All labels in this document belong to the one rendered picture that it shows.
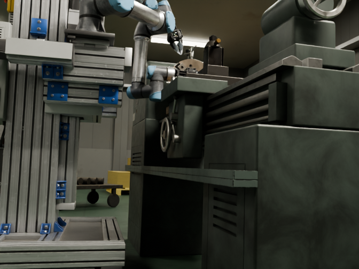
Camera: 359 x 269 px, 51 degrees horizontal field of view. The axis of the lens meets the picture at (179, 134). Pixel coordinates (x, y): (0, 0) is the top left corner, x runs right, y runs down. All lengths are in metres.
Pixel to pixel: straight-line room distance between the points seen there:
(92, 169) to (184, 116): 7.42
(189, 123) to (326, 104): 0.63
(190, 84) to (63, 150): 0.80
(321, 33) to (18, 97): 1.40
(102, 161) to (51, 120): 6.94
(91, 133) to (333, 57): 7.99
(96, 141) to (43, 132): 6.96
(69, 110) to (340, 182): 1.29
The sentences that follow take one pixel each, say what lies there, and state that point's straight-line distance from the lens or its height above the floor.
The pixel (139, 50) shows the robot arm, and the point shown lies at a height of 1.21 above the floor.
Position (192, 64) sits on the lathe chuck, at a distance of 2.38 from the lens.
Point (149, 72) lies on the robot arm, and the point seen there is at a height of 1.07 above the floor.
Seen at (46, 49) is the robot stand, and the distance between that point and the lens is 1.70.
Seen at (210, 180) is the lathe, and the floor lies 0.53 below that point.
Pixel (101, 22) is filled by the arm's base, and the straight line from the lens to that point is 1.90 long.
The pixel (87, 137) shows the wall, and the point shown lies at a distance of 8.90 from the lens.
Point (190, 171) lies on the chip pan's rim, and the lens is 1.26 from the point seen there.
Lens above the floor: 0.57
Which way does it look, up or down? 5 degrees up
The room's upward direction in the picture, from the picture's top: 2 degrees clockwise
